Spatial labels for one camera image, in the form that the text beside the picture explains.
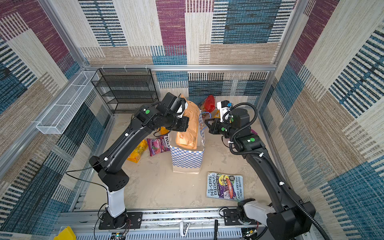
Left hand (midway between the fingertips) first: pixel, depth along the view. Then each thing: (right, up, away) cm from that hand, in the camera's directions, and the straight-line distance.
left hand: (190, 124), depth 71 cm
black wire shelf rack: (-47, +25, +40) cm, 67 cm away
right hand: (+7, 0, -1) cm, 7 cm away
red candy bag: (+13, +13, +35) cm, 40 cm away
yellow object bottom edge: (-57, -50, -2) cm, 76 cm away
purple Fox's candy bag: (-20, -13, +25) cm, 35 cm away
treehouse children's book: (+19, -33, +10) cm, 39 cm away
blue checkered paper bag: (-2, -18, +3) cm, 18 cm away
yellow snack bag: (+19, +7, +40) cm, 45 cm away
